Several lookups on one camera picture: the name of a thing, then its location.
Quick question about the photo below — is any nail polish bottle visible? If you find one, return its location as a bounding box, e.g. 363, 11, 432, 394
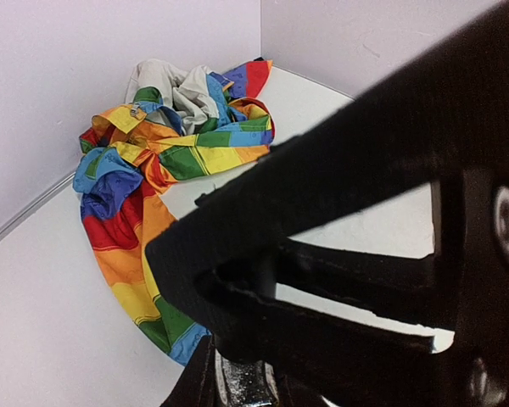
215, 351, 279, 407

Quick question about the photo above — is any black nail polish brush cap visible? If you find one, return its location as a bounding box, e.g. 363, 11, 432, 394
248, 249, 277, 298

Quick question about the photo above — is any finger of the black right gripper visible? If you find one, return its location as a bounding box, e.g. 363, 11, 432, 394
194, 241, 459, 406
146, 18, 489, 297

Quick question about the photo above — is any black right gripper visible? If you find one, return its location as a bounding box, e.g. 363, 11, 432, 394
432, 1, 509, 406

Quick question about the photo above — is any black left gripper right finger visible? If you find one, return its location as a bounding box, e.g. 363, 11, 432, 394
273, 366, 329, 407

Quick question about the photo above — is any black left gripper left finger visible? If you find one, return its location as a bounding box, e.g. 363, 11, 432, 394
161, 337, 216, 407

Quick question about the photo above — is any rainbow striped jacket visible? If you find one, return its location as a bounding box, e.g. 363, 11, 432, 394
73, 59, 275, 365

